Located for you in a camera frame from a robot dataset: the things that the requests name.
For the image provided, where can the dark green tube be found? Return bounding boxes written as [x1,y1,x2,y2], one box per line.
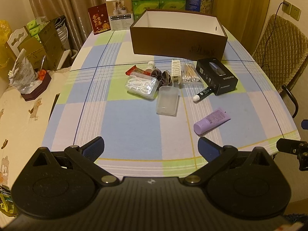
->
[193,87,214,102]

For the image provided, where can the brown cardboard box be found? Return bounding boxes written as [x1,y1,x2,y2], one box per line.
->
[130,9,228,61]

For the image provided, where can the bagged green tissue packs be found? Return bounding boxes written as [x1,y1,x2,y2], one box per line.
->
[25,16,49,42]

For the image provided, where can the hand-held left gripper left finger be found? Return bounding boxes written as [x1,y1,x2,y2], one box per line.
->
[29,137,120,186]

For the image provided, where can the cream cartoon tablecloth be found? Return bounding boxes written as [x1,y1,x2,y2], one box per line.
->
[0,66,73,199]

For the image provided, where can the cotton swabs bag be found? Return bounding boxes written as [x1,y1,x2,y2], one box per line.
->
[180,63,202,84]

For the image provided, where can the stack of white bowls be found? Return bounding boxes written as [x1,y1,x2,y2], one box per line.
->
[54,17,72,51]

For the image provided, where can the clear plastic bag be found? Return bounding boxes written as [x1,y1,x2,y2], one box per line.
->
[9,49,37,94]

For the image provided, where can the white chair back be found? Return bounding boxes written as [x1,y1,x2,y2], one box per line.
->
[4,27,33,54]

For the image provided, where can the dark scrunchie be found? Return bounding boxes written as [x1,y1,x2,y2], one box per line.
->
[150,69,173,86]

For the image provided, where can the yellow plastic bag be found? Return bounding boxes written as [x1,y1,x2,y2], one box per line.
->
[0,20,13,66]

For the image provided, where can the checkered cloth desktop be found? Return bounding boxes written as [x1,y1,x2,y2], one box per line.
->
[42,30,300,175]

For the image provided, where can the black cable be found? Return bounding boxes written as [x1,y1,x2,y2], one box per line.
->
[264,2,288,68]

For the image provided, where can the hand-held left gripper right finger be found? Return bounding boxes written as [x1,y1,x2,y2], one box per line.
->
[184,137,271,186]

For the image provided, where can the quilted chair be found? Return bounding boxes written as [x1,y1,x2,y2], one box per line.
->
[251,14,308,119]

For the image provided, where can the wall socket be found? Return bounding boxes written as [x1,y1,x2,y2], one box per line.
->
[281,1,302,21]

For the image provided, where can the small white bottle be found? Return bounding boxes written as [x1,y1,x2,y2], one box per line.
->
[145,61,156,74]

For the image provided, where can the olive cardboard box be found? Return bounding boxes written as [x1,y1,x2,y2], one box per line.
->
[18,15,73,72]

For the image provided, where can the white hair clip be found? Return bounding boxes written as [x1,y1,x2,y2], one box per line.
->
[171,59,182,84]

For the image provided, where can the clear plastic cup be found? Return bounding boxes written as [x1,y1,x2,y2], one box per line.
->
[156,85,180,116]

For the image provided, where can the red printed card box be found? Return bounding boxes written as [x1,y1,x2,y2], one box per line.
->
[88,3,111,35]

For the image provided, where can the dark red wooden tray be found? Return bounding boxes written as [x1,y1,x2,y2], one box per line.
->
[21,71,52,102]

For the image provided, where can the red snack packet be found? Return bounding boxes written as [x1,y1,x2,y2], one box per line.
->
[126,65,151,77]

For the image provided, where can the purple tube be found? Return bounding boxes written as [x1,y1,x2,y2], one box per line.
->
[193,108,231,135]

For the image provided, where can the black product box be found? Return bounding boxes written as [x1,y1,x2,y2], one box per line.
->
[196,58,239,96]

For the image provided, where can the clear floss picks box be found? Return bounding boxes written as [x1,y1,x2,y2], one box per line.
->
[126,72,161,100]

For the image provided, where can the beige curtain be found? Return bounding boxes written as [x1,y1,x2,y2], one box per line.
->
[23,0,132,51]

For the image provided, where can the brown wooden panel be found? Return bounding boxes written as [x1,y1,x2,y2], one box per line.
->
[213,0,273,40]

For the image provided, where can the white product box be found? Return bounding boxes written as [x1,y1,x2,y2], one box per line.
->
[105,0,134,31]

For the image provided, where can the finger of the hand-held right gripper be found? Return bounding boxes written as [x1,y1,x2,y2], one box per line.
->
[276,138,308,171]

